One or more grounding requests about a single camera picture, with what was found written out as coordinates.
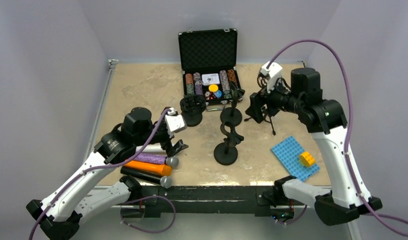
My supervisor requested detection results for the black shock-mount microphone stand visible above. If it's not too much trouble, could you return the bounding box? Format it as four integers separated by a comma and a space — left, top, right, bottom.
179, 94, 206, 127

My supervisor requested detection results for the white microphone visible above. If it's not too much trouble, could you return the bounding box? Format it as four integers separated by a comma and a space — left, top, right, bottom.
135, 144, 167, 155

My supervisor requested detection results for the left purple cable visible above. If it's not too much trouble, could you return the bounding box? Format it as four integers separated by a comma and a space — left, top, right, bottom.
27, 108, 173, 240

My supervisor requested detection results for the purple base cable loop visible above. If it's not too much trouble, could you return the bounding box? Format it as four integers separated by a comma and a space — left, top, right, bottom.
120, 195, 177, 235

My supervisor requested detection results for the orange microphone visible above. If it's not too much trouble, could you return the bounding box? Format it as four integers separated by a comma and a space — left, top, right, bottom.
124, 160, 172, 176

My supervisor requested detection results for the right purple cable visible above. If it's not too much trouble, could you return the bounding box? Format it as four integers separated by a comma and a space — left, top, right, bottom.
266, 39, 408, 239

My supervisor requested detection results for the black clip microphone stand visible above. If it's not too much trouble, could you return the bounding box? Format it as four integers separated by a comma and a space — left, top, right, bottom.
220, 81, 245, 127

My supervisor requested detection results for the black silver-mesh microphone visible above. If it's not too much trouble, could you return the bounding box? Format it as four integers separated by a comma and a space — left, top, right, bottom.
120, 166, 173, 189

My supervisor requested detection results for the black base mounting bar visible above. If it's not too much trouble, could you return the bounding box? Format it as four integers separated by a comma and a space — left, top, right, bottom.
109, 185, 308, 220

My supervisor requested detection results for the yellow building brick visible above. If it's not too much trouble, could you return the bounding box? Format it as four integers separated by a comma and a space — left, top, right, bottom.
298, 151, 316, 168

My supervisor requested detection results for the black tripod stand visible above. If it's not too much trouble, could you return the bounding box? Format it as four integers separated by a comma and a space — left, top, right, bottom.
244, 74, 276, 136

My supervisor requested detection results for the black poker chip case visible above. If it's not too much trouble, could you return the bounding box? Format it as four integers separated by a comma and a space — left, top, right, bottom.
177, 28, 241, 97

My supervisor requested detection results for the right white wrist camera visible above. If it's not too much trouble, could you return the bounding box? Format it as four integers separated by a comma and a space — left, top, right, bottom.
258, 61, 283, 94

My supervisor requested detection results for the blue building baseplate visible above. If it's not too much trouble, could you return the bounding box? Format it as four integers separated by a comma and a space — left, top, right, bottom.
270, 136, 320, 182

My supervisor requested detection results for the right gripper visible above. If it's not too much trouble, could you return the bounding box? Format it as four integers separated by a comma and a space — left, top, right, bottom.
244, 74, 303, 123

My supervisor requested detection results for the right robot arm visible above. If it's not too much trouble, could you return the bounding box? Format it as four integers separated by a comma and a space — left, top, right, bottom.
246, 66, 383, 226

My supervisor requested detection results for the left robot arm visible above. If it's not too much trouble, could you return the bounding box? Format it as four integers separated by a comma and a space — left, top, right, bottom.
26, 107, 187, 240

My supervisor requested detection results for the purple glitter microphone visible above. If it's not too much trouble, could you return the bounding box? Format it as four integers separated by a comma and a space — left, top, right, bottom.
133, 153, 180, 168

